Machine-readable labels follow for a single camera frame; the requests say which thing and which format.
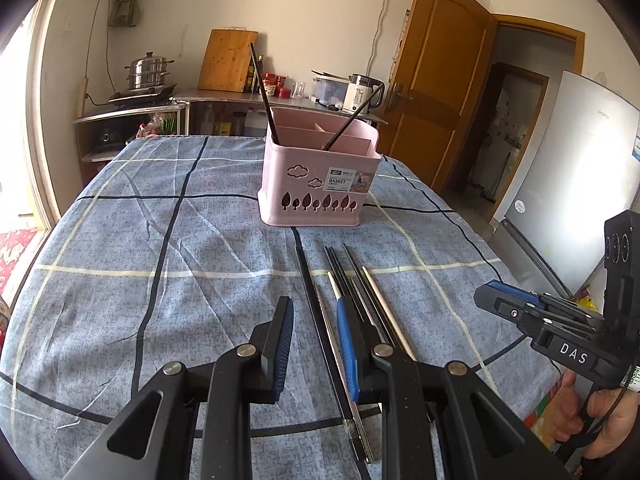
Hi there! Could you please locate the cream and steel chopstick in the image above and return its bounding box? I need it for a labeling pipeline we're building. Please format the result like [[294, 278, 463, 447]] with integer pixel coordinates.
[[361, 266, 416, 361]]

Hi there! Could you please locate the steel steamer pot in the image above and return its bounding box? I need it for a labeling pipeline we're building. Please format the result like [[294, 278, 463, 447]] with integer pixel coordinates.
[[126, 51, 174, 90]]

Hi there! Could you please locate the white electric kettle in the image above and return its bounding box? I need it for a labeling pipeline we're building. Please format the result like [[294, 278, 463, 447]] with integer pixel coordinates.
[[343, 73, 385, 113]]

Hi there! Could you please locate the clear plastic storage box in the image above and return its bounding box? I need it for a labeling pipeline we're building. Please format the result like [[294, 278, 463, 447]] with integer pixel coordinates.
[[310, 70, 349, 110]]

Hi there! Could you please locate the wooden cutting board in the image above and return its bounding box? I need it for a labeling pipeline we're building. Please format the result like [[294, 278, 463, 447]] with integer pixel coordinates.
[[198, 29, 258, 93]]

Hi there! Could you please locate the induction cooker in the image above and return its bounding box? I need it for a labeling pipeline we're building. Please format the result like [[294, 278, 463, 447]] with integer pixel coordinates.
[[107, 84, 175, 106]]

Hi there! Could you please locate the steel kitchen table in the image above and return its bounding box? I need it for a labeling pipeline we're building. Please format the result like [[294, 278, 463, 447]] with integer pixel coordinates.
[[171, 88, 388, 137]]

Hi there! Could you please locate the black chopstick steel handle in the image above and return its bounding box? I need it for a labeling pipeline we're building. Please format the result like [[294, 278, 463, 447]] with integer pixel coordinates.
[[318, 299, 373, 464]]

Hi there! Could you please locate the black chopstick pair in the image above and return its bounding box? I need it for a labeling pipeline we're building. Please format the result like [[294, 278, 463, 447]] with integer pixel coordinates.
[[324, 245, 397, 347]]

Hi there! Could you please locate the brown wooden door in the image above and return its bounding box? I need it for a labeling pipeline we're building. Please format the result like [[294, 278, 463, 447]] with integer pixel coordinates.
[[378, 0, 498, 193]]

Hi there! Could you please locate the black chopstick pair member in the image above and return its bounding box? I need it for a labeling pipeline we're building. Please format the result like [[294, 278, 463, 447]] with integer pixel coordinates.
[[322, 86, 383, 151]]

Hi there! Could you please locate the pink plastic chopstick basket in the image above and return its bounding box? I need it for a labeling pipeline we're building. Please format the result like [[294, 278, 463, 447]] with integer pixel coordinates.
[[258, 106, 382, 226]]

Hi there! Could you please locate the small side shelf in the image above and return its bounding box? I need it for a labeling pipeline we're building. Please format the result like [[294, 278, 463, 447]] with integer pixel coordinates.
[[73, 103, 190, 185]]

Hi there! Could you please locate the long black chopstick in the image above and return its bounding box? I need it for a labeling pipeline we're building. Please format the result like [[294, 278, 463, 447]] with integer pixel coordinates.
[[291, 228, 370, 479]]

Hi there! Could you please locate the person's right hand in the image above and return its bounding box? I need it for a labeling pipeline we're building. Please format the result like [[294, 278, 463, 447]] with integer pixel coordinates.
[[547, 370, 639, 460]]

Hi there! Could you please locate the white refrigerator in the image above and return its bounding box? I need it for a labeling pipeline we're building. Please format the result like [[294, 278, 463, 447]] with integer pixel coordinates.
[[489, 72, 639, 299]]

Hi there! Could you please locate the red jar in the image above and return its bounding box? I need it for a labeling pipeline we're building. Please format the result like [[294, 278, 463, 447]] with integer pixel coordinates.
[[262, 73, 292, 99]]

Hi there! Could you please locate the dark sauce bottle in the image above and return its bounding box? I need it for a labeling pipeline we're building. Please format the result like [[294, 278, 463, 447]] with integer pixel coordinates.
[[243, 54, 264, 93]]

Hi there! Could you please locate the silver steel chopstick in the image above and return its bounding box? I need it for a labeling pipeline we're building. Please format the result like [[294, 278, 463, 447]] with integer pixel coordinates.
[[328, 272, 342, 300]]

